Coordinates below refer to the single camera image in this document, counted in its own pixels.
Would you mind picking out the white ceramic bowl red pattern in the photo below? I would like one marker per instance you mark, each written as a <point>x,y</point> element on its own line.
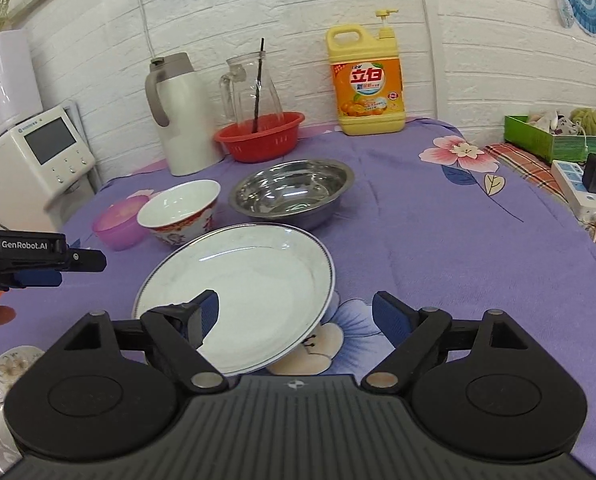
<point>177,205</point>

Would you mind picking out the white thermos jug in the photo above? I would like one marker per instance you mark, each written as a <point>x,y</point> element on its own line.
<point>187,125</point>

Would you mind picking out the pink plastic bowl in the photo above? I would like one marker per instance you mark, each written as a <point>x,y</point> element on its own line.
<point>117,225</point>

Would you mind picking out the white appliance with screen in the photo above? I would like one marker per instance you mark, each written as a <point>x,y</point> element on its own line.
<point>7,180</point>

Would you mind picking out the black power adapter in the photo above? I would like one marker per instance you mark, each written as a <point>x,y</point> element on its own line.
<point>594,172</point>

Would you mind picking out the yellow detergent bottle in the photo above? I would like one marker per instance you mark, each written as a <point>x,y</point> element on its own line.
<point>368,85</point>

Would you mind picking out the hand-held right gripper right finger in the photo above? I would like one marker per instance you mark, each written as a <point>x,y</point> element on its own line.
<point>390,315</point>

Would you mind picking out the small floral plate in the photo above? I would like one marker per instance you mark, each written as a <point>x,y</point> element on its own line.
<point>12,370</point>

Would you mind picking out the black straw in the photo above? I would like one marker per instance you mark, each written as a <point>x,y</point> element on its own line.
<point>259,75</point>

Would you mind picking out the red plastic basket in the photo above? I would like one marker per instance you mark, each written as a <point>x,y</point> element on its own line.
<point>258,147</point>

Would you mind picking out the white water purifier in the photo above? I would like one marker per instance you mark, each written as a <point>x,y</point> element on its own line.
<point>12,80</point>

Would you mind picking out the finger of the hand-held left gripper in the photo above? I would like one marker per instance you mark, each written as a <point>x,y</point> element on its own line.
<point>87,261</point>
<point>40,278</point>

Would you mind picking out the white power strip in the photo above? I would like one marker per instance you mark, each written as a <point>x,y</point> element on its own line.
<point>578,195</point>

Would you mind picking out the white plate with blue rim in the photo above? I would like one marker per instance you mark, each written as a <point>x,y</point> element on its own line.
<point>258,285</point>

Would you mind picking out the green box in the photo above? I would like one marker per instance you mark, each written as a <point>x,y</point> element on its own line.
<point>533,137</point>

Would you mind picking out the glass pitcher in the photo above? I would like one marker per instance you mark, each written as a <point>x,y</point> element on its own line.
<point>243,90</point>

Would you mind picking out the purple floral tablecloth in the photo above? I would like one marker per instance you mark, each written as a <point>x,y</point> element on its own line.
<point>428,240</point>

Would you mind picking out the checked cloth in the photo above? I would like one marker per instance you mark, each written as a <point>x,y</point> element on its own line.
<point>523,165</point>

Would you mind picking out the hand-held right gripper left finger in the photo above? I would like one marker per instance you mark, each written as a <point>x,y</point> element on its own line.
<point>208,310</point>

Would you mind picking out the stainless steel bowl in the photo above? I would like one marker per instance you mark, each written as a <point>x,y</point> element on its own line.
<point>288,195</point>

